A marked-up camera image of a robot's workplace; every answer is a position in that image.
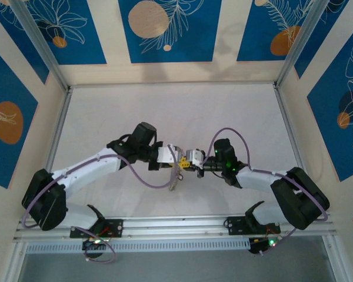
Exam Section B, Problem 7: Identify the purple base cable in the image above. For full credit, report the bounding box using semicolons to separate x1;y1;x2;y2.
258;227;298;257
72;226;116;264

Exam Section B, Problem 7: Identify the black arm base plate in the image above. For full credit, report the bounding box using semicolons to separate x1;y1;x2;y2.
225;216;282;236
69;217;124;239

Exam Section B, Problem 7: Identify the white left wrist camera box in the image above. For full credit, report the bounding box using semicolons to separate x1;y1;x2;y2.
157;143;179;164

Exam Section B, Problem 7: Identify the black controller board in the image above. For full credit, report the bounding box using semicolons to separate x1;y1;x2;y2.
248;237;281;256
81;237;112;260

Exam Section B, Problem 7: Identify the wide aluminium frame rail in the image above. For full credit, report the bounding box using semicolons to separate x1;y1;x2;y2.
13;215;339;242

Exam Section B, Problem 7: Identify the grey slotted cable duct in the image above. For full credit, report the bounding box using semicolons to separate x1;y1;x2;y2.
25;237;252;255

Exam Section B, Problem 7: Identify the aluminium frame post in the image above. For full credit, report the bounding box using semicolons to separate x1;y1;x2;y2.
276;0;326;88
9;0;70;90
1;239;29;282
322;234;347;282

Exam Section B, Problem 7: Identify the thin grey strip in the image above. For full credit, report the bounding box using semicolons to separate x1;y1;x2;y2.
168;146;185;192

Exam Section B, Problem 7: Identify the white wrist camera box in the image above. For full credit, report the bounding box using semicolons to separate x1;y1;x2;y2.
185;149;207;170
157;143;179;164

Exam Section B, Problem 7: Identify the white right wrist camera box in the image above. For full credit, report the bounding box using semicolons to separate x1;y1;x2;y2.
185;149;207;170

